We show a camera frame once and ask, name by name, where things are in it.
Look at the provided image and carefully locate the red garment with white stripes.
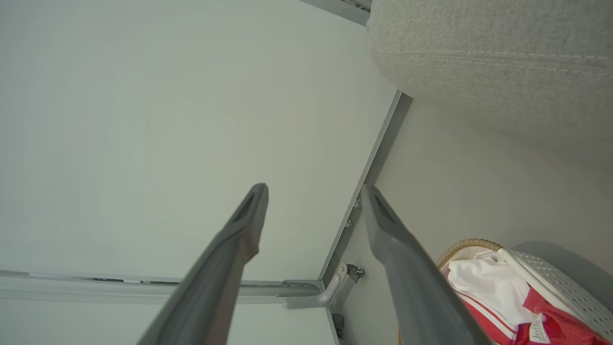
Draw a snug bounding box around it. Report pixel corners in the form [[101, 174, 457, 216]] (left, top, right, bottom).
[[441, 268, 522, 345]]

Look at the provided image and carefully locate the grey rounded partition foot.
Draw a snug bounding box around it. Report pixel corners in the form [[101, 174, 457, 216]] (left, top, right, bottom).
[[283, 261, 365, 310]]

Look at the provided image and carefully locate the grey metal partition post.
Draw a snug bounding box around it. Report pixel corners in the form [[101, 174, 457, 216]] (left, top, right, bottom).
[[318, 90, 413, 288]]

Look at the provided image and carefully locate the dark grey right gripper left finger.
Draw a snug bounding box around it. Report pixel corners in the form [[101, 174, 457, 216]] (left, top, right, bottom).
[[136, 183, 269, 345]]

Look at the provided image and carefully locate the grey metal partition rail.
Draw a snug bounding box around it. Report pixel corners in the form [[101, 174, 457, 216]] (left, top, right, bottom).
[[299, 0, 373, 25], [0, 269, 331, 306]]

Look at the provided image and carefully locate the white laundry basket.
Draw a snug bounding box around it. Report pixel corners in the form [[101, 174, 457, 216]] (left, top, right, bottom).
[[436, 238, 613, 345]]

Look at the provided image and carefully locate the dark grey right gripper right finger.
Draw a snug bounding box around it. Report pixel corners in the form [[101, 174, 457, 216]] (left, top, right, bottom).
[[361, 184, 491, 345]]

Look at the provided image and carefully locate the grey fabric sofa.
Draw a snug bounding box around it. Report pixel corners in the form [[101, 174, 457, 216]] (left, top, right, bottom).
[[366, 0, 613, 168]]

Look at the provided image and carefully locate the red garment with white label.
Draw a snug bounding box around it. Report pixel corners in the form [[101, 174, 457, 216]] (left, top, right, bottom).
[[510, 287, 611, 345]]

